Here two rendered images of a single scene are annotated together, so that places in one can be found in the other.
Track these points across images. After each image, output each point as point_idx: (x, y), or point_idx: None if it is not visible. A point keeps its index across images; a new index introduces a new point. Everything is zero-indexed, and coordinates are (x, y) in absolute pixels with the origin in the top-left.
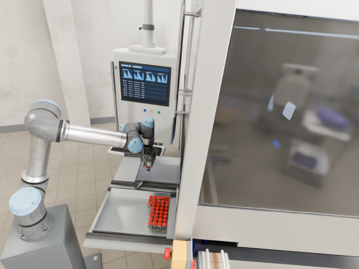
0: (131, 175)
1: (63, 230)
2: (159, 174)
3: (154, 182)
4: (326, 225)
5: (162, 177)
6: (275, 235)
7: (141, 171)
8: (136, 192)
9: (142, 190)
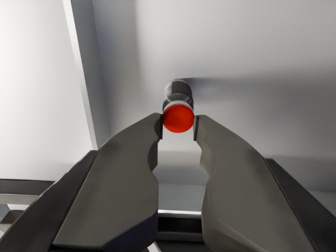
0: (69, 130)
1: (0, 232)
2: (267, 106)
3: None
4: None
5: (285, 134)
6: None
7: (122, 81)
8: None
9: (165, 235)
